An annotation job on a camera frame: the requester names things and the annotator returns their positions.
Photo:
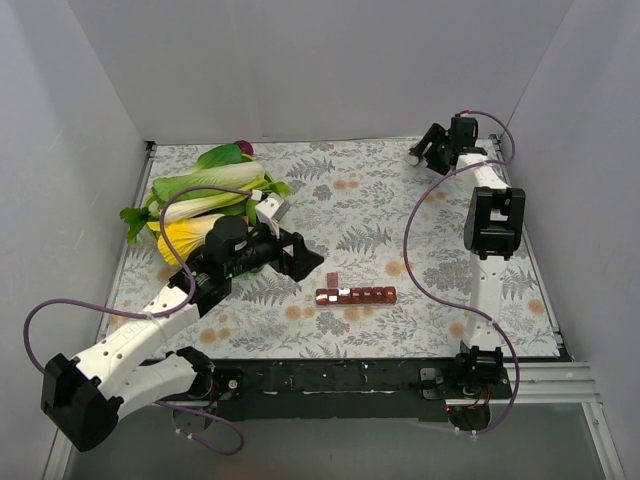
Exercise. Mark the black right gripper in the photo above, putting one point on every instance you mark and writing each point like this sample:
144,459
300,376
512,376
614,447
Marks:
437,151

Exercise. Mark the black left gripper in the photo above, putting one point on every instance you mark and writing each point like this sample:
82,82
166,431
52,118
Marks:
283,251

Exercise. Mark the red weekly pill organizer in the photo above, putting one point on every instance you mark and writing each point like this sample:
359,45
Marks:
335,294

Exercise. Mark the white blue pill bottle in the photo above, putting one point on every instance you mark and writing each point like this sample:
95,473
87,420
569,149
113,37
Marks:
414,157

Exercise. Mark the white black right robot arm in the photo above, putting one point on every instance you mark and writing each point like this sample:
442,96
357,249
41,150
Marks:
492,234

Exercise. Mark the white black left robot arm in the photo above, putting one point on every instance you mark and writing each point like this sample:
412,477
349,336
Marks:
86,396

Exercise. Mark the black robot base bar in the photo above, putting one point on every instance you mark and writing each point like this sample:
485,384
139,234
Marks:
409,388

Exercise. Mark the white stem bok choy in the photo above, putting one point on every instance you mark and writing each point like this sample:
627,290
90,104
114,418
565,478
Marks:
192,204

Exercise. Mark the large green bok choy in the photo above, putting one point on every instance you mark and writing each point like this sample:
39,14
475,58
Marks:
235,176

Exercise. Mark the yellow napa cabbage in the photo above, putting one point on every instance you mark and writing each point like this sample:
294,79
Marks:
184,237

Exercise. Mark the purple onion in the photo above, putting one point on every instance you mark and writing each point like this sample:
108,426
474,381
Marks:
245,147

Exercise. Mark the green leafy top vegetable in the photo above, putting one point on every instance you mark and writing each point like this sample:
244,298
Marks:
222,155

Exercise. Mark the green plastic basket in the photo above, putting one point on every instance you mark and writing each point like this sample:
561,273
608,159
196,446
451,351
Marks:
157,209

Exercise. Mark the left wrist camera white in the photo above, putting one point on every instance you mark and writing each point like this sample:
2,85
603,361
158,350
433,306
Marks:
270,212

